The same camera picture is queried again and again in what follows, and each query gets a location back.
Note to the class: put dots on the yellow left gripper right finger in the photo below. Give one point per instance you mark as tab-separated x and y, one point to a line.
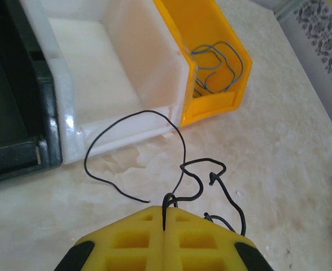
200	242

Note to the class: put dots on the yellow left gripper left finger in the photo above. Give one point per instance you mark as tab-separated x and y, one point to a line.
137	242

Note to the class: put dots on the white plastic bin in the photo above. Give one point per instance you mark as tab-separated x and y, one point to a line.
98	70

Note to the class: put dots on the black plastic bin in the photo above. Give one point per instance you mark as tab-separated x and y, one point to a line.
13	84

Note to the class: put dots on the yellow plastic bin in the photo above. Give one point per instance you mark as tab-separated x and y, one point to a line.
211	25

